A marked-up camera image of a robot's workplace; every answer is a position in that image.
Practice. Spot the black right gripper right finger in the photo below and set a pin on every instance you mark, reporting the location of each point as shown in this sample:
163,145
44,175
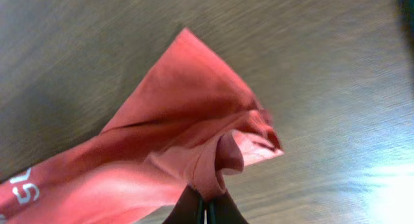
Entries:
223,210

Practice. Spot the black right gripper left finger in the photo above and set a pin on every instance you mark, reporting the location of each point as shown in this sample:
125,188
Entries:
189,209

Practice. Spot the orange red printed t-shirt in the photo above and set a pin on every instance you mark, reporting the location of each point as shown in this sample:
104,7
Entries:
191,121

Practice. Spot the black garment with white print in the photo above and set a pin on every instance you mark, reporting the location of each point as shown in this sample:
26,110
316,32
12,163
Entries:
406,12

